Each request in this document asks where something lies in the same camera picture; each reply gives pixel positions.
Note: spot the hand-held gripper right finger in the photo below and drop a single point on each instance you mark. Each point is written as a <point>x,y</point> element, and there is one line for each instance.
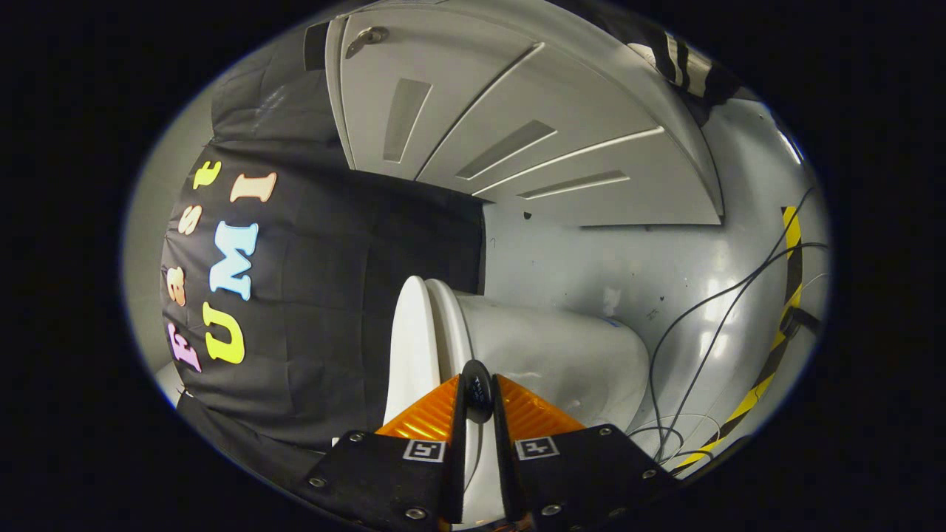
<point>506,465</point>

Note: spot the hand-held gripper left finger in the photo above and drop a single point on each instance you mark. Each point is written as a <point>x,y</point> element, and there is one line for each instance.
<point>454,458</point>

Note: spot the white toilet lid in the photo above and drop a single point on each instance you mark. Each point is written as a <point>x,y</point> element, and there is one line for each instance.
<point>410,347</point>

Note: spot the black backdrop cloth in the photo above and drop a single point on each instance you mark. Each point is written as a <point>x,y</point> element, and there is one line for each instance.
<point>318,295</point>

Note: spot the white toilet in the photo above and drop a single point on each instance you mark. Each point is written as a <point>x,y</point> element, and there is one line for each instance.
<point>562,355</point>

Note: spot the black block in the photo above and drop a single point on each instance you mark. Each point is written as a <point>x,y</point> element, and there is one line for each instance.
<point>316,46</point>

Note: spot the yellow black floor tape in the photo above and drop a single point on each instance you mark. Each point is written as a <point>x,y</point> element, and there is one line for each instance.
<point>791,295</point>

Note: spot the white drawer cabinet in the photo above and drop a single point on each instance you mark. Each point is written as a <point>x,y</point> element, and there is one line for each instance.
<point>532,148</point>

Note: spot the black white striped object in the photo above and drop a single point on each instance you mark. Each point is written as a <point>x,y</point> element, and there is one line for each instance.
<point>687,63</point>

